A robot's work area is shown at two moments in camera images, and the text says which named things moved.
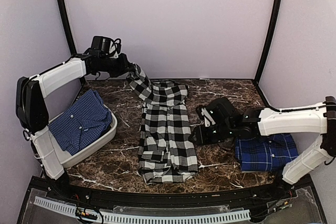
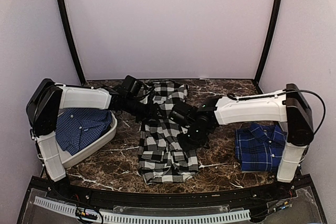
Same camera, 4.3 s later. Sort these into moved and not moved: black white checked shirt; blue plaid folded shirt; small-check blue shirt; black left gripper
Moved: black left gripper; black white checked shirt
Not moved: blue plaid folded shirt; small-check blue shirt
